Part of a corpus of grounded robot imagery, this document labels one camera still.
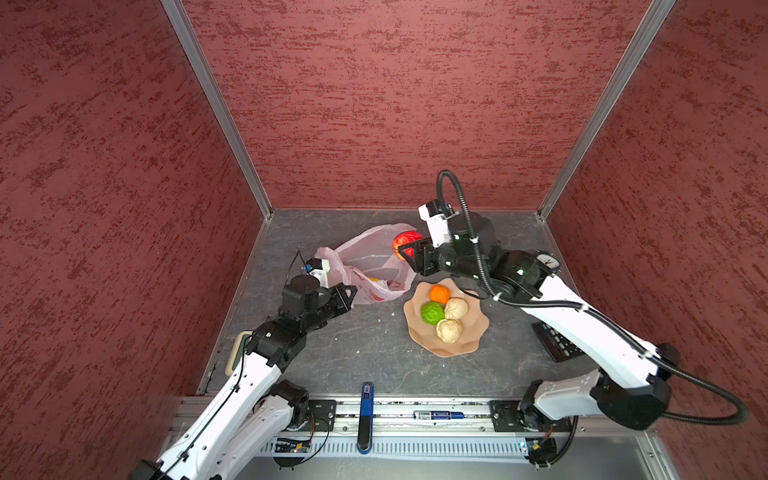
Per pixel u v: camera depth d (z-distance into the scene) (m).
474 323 0.87
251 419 0.57
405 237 0.63
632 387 0.40
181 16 0.71
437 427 0.73
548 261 1.01
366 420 0.73
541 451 0.71
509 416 0.74
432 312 0.87
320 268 0.68
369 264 1.04
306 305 0.55
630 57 0.78
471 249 0.45
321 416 0.74
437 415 0.74
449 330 0.83
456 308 0.87
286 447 0.72
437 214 0.55
